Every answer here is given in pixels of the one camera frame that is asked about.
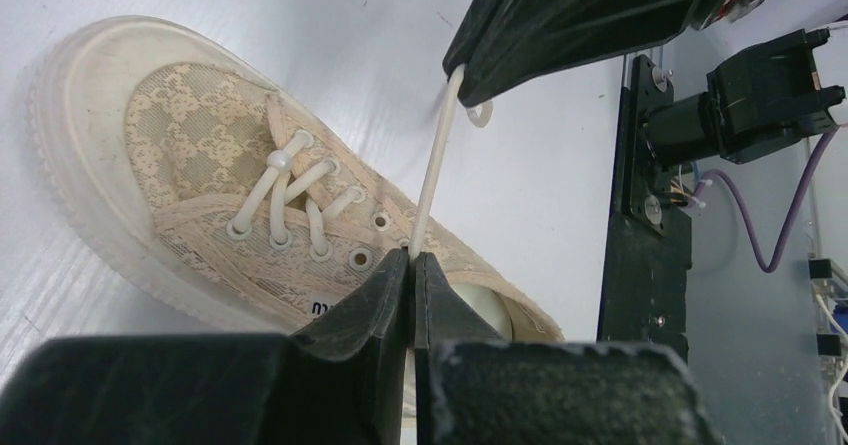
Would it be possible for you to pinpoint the beige lace sneaker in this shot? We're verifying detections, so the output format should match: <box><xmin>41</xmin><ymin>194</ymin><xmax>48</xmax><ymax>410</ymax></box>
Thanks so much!
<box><xmin>29</xmin><ymin>16</ymin><xmax>562</xmax><ymax>342</ymax></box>

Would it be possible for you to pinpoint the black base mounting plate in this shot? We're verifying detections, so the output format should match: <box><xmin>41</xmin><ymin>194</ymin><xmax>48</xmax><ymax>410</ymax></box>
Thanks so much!
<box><xmin>596</xmin><ymin>54</ymin><xmax>692</xmax><ymax>359</ymax></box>

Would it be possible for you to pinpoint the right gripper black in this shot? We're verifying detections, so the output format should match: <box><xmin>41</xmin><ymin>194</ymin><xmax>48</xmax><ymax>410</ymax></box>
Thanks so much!
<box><xmin>442</xmin><ymin>0</ymin><xmax>764</xmax><ymax>107</ymax></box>

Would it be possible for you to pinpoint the cream shoelace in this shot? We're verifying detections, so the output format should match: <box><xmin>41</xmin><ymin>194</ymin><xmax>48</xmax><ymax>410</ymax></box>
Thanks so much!
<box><xmin>226</xmin><ymin>64</ymin><xmax>493</xmax><ymax>263</ymax></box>

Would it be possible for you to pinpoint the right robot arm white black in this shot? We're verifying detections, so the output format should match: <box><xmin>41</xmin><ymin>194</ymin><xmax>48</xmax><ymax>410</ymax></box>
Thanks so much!
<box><xmin>442</xmin><ymin>0</ymin><xmax>846</xmax><ymax>167</ymax></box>

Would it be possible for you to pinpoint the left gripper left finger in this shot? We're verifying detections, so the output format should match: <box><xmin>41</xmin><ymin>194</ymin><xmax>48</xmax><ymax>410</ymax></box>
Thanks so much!
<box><xmin>1</xmin><ymin>249</ymin><xmax>409</xmax><ymax>444</ymax></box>

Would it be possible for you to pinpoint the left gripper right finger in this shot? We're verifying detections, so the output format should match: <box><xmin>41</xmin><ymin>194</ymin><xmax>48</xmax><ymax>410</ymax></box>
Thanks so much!
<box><xmin>413</xmin><ymin>252</ymin><xmax>720</xmax><ymax>444</ymax></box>

